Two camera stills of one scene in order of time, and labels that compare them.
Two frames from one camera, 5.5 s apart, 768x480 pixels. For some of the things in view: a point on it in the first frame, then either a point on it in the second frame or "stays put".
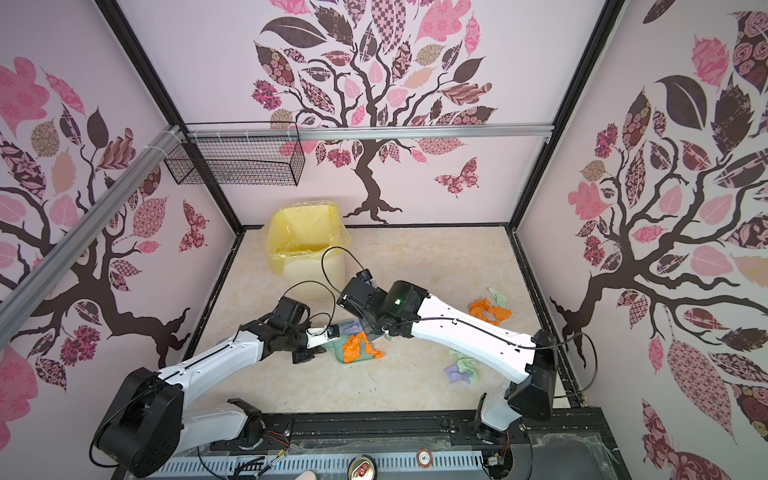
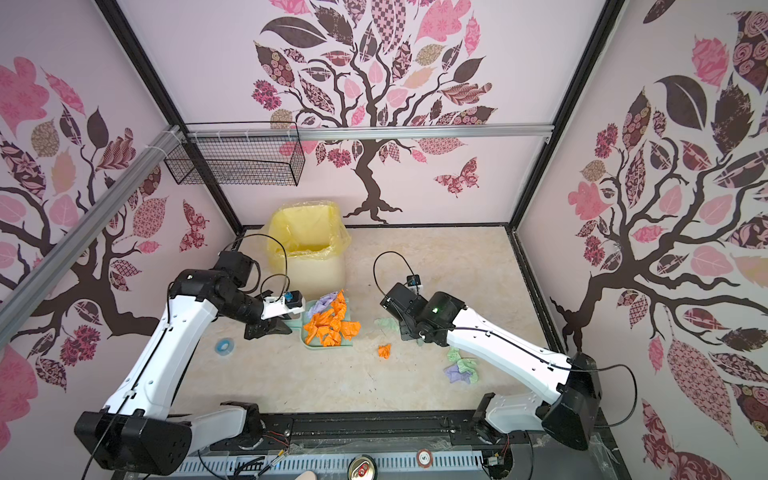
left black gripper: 303,357 → 264,327
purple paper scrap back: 351,327 → 322,304
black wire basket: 242,153 stays put
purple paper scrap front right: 454,375 stays put
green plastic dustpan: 337,347 → 324,324
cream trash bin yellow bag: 307,243 stays put
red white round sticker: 424,458 stays put
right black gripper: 368,324 → 405,332
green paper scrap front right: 465,363 stays put
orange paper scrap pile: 483,305 → 330,326
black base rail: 545,445 stays put
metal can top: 363,467 stays put
